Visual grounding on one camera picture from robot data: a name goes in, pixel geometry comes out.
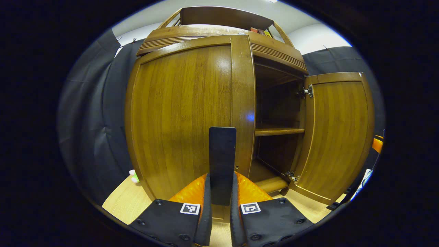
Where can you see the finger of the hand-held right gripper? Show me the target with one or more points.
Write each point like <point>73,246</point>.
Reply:
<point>378,144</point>

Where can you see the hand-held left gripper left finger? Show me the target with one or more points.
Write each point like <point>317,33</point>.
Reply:
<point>206,219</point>

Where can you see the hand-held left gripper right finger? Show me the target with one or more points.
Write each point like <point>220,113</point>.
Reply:
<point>235,219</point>

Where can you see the wooden shoe cabinet door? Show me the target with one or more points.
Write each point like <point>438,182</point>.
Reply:
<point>336,137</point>
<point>178,116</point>

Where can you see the metal door hinge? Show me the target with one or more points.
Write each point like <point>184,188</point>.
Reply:
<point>306,91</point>
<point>292,176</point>

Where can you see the book with white pages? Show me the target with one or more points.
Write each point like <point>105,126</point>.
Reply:
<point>363,180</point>

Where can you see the green and pink plush toy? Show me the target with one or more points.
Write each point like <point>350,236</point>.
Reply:
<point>134,176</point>

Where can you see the black backdrop cloth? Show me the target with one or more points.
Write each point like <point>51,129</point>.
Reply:
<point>92,120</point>

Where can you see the yellow book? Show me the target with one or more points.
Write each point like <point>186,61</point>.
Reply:
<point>268,33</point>

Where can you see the dark red book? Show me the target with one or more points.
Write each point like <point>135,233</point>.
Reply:
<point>261,32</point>

